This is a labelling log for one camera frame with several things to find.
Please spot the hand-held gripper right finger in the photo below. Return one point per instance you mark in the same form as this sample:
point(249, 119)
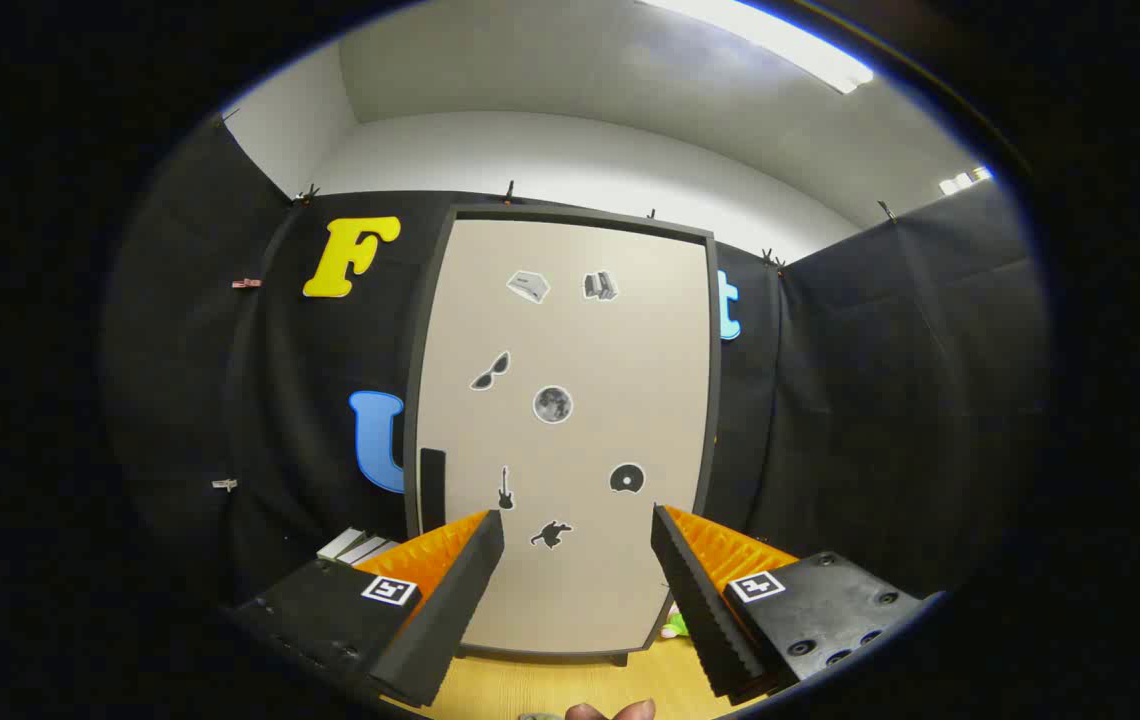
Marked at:
point(700, 600)

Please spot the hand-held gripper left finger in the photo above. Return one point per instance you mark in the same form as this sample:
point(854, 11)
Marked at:
point(455, 600)

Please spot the green and pink plush toy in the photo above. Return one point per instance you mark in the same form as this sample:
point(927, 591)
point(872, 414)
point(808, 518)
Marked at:
point(675, 628)

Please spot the green book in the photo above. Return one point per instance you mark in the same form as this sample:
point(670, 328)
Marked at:
point(338, 543)

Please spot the grey cabinet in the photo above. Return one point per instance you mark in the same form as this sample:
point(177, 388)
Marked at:
point(712, 400)

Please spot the black backdrop cloth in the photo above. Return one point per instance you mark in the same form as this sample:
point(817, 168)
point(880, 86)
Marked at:
point(880, 400)

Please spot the small ceiling light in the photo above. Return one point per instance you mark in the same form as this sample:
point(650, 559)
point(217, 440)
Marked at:
point(963, 181)

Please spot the long ceiling light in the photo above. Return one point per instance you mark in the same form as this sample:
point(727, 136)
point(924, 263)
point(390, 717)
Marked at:
point(780, 40)

